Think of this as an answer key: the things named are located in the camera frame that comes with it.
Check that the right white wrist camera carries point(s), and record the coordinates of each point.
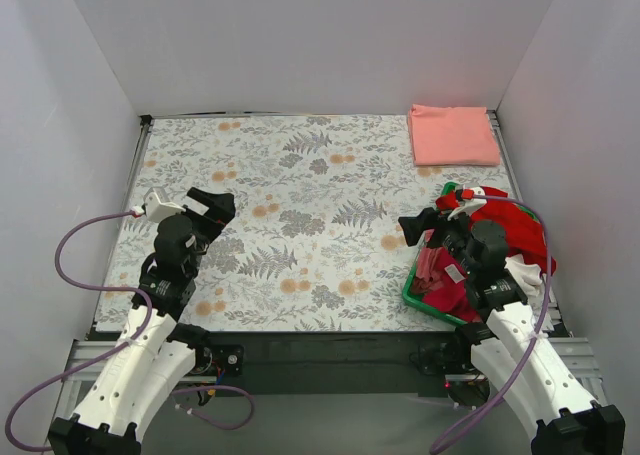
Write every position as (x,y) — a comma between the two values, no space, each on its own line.
(469,200)

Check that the white shirt in basket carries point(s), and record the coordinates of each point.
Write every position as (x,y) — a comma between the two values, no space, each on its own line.
(527,276)

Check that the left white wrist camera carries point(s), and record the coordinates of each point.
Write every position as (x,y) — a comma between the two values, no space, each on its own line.
(156,207)

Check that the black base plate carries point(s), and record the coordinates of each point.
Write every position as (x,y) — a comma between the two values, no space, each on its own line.
(428,364)

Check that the red t shirt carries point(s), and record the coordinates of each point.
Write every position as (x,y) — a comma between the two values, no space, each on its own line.
(524,234)

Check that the folded pink t shirt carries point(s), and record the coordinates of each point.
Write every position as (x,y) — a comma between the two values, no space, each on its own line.
(452,136)

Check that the green plastic basket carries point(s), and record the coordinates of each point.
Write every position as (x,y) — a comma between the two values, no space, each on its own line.
(484,266)

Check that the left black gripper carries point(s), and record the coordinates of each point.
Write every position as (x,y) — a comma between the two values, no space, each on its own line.
(208,220)

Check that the magenta shirt in basket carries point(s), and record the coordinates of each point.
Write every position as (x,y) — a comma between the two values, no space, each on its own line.
(451,299)

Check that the floral table mat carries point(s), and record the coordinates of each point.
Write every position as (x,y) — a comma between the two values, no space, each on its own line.
(315,244)

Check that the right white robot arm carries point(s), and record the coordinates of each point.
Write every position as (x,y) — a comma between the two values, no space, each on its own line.
(559,415)

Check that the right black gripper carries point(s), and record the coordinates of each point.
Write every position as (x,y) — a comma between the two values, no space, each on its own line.
(435,227)

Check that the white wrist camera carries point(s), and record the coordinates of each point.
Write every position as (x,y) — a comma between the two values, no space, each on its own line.
(469,200)
(156,207)

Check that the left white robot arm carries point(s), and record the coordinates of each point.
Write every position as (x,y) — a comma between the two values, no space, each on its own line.
(149,359)

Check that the dusty pink shirt in basket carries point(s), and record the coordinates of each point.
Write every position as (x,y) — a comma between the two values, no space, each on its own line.
(427,277)

